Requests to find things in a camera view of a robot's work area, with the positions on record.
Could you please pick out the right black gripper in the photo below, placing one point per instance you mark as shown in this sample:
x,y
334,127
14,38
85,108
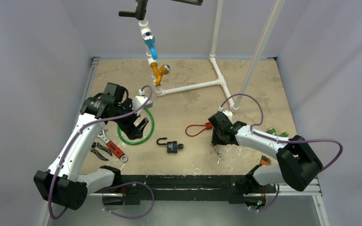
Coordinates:
x,y
218,135

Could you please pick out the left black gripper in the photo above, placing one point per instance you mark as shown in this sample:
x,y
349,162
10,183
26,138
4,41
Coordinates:
x,y
136,132

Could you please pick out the red cable lock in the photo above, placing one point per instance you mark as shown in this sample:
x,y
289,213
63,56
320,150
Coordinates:
x,y
194,130

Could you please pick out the black padlock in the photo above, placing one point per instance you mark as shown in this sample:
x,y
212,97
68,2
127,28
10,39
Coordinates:
x,y
171,146

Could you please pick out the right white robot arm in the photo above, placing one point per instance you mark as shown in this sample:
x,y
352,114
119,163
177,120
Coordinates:
x,y
297,164

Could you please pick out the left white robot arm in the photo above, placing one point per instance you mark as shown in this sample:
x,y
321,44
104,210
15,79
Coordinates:
x,y
61,183

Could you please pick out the silver key bunch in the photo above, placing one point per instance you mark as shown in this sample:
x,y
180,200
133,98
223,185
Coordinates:
x,y
218,153

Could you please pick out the orange hex key set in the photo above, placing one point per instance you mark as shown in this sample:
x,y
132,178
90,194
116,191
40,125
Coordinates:
x,y
265,160

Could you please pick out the orange tap valve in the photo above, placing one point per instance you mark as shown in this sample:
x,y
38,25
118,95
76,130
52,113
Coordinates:
x,y
159,72

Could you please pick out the blue tap valve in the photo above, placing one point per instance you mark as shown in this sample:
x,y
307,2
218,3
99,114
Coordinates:
x,y
149,40

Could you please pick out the white pole with red stripe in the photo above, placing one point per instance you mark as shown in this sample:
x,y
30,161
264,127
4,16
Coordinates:
x,y
266,33

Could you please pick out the green cable lock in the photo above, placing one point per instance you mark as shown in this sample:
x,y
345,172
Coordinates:
x,y
145,138

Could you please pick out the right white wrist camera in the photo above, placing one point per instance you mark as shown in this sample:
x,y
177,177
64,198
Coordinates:
x,y
227,113

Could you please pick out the red handled adjustable wrench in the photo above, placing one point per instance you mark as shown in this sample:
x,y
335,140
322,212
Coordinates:
x,y
112,147

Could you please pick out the white PVC pipe frame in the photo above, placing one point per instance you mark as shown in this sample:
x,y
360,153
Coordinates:
x,y
220,81

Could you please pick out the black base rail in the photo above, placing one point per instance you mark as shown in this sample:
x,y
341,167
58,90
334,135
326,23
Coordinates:
x,y
234,189

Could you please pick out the black crank handle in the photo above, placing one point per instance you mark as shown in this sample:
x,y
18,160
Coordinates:
x,y
141,6

